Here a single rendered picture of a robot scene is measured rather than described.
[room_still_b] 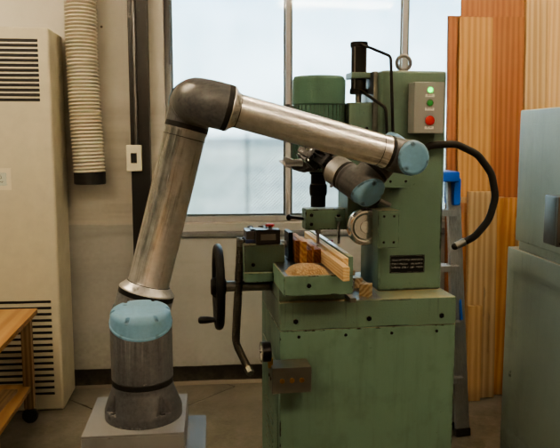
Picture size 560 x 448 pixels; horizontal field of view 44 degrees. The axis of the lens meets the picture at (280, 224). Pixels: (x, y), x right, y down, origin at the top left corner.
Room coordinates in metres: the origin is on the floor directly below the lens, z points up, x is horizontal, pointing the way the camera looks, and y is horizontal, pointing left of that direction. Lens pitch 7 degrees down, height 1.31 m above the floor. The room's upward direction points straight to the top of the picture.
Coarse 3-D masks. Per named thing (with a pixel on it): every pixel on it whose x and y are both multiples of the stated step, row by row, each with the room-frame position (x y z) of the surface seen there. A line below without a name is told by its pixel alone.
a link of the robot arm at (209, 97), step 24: (192, 96) 1.68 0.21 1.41; (216, 96) 1.67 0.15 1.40; (240, 96) 1.70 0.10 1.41; (192, 120) 1.71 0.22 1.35; (216, 120) 1.68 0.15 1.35; (240, 120) 1.70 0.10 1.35; (264, 120) 1.70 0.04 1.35; (288, 120) 1.72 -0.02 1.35; (312, 120) 1.74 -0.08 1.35; (312, 144) 1.75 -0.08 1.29; (336, 144) 1.75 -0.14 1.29; (360, 144) 1.76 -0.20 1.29; (384, 144) 1.78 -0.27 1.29; (408, 144) 1.78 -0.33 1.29; (384, 168) 1.82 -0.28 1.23; (408, 168) 1.78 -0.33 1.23
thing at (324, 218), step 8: (304, 208) 2.31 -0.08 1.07; (312, 208) 2.31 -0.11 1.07; (320, 208) 2.31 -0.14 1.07; (328, 208) 2.31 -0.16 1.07; (336, 208) 2.31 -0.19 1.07; (304, 216) 2.29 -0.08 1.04; (312, 216) 2.28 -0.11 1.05; (320, 216) 2.28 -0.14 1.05; (328, 216) 2.29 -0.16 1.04; (344, 216) 2.30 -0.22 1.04; (304, 224) 2.29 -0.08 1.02; (312, 224) 2.28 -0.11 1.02; (320, 224) 2.28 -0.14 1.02; (328, 224) 2.29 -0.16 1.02; (336, 224) 2.29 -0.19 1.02; (344, 224) 2.30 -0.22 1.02; (320, 232) 2.31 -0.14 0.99
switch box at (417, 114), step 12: (420, 84) 2.19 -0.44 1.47; (432, 84) 2.20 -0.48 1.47; (420, 96) 2.19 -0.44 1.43; (408, 108) 2.24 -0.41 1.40; (420, 108) 2.19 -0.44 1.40; (408, 120) 2.24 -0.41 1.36; (420, 120) 2.19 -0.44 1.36; (408, 132) 2.24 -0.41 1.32; (420, 132) 2.20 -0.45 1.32; (432, 132) 2.20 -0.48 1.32
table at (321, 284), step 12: (276, 264) 2.19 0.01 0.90; (288, 264) 2.19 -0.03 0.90; (252, 276) 2.19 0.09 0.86; (264, 276) 2.20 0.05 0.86; (276, 276) 2.13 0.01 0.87; (288, 276) 2.00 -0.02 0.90; (300, 276) 2.00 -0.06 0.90; (312, 276) 2.01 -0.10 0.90; (324, 276) 2.01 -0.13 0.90; (336, 276) 2.02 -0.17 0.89; (288, 288) 2.00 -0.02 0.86; (300, 288) 2.00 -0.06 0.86; (312, 288) 2.01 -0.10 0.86; (324, 288) 2.01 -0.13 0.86; (336, 288) 2.02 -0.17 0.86; (348, 288) 2.02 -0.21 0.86
